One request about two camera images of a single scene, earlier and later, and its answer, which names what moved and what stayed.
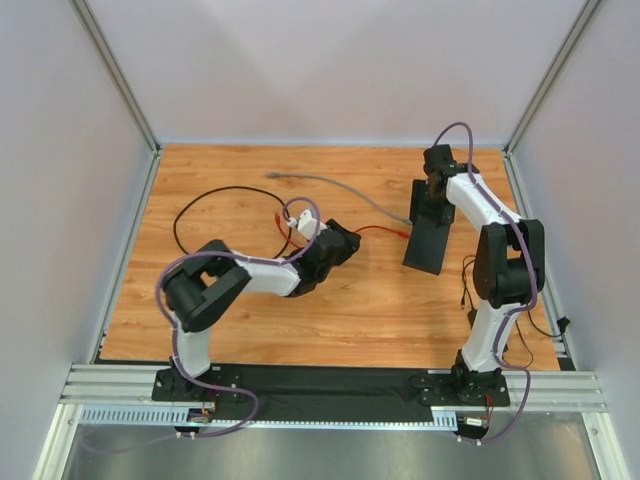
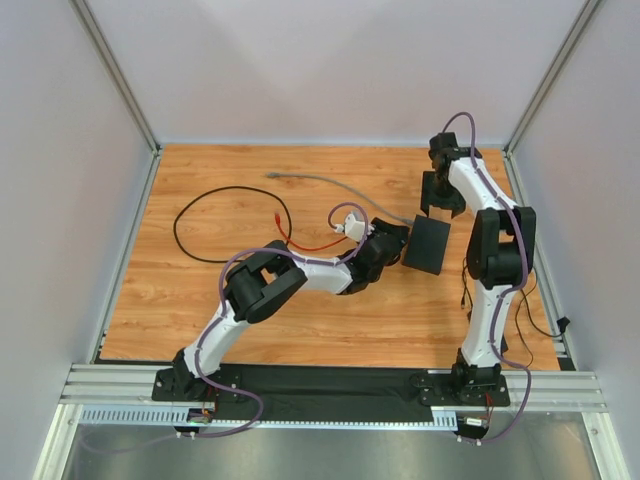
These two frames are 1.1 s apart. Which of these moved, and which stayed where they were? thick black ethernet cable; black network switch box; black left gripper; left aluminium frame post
Moved: black left gripper
Stayed: thick black ethernet cable; left aluminium frame post; black network switch box
